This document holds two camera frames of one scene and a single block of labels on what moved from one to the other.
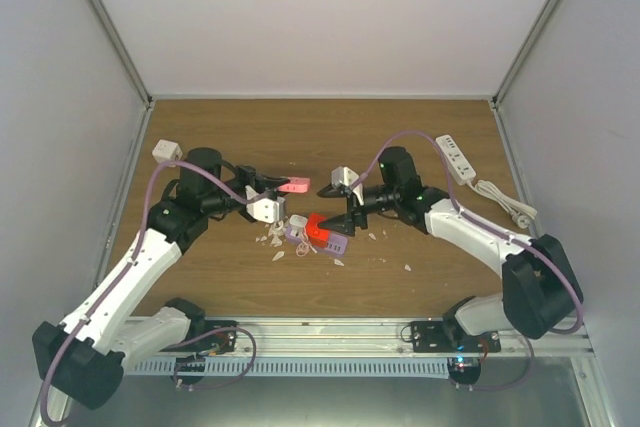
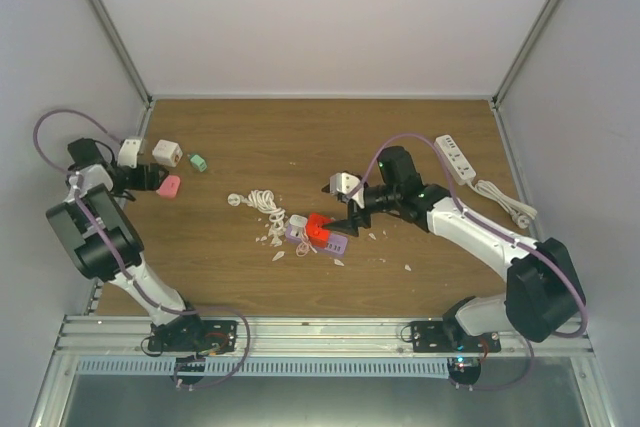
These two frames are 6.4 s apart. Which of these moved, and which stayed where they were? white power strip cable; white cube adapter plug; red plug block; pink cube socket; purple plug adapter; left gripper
Moved: left gripper; pink cube socket
Stayed: white cube adapter plug; red plug block; purple plug adapter; white power strip cable
